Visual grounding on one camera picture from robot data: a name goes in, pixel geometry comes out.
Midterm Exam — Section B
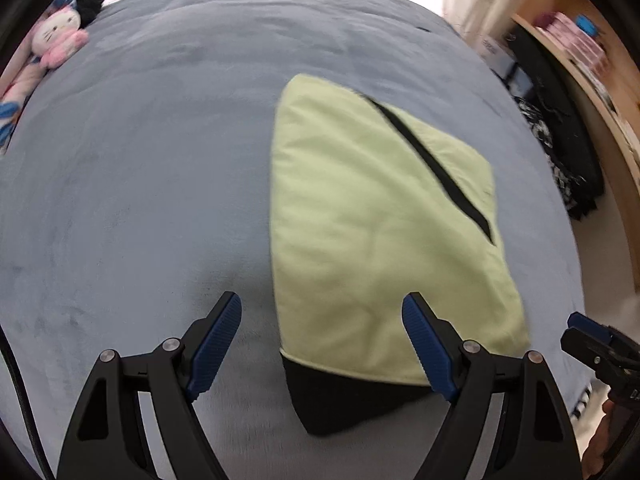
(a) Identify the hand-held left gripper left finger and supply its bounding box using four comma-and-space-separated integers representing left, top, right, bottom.
57, 291, 243, 480

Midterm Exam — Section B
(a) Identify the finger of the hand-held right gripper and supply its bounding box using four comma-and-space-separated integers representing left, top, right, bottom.
566, 311, 617, 343
560, 329, 623, 377

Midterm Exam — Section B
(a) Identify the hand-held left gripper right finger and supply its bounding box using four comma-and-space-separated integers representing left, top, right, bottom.
402, 292, 583, 480

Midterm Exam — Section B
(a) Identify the green and black hooded jacket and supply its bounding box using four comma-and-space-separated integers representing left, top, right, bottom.
270, 74, 532, 437

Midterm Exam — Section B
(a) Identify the black clothes pile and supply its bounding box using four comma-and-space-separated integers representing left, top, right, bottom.
501, 26, 607, 222

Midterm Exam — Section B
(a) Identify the person's right hand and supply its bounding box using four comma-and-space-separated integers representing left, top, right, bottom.
584, 399, 623, 477

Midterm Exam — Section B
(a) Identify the black and white patterned cloth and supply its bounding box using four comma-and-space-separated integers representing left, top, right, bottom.
514, 96, 582, 212

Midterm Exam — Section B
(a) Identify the bed with blue-grey sheet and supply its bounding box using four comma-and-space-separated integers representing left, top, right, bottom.
0, 0, 603, 480

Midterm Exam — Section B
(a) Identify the pink drawer organizer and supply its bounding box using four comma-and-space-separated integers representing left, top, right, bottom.
534, 11, 610, 70

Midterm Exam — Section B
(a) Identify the white cardboard box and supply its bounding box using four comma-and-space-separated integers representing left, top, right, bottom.
474, 34, 517, 80

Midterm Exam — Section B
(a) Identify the floral quilt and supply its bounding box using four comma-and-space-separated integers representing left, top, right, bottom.
0, 0, 83, 157

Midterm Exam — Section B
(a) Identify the pink cat plush toy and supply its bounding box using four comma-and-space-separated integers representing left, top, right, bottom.
31, 7, 90, 70

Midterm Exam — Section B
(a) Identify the black cable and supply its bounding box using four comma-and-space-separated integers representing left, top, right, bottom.
0, 327, 55, 480

